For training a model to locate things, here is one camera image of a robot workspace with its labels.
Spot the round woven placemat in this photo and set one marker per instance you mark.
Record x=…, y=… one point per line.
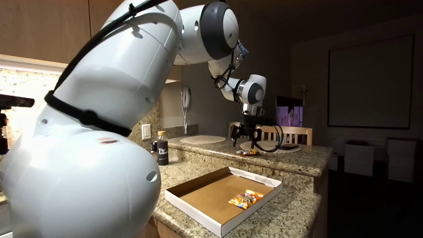
x=202, y=139
x=270, y=147

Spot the wooden chair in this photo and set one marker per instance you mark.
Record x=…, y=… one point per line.
x=287, y=134

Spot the dark sauce bottle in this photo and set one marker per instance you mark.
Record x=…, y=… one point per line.
x=161, y=148

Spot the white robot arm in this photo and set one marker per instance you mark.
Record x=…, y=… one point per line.
x=74, y=172

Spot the white yellow snack sachet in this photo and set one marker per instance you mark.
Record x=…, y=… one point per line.
x=247, y=152

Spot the white wall outlet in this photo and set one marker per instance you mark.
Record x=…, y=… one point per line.
x=145, y=131

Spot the yellow cartoon snack sachet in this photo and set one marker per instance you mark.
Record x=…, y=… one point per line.
x=246, y=198

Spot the dark wall screen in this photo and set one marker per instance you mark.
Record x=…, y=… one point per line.
x=370, y=85

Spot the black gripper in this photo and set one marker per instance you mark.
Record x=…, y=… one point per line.
x=248, y=127

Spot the shallow cardboard box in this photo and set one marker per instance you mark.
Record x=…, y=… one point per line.
x=207, y=198

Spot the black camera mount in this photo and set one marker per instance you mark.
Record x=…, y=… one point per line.
x=8, y=102

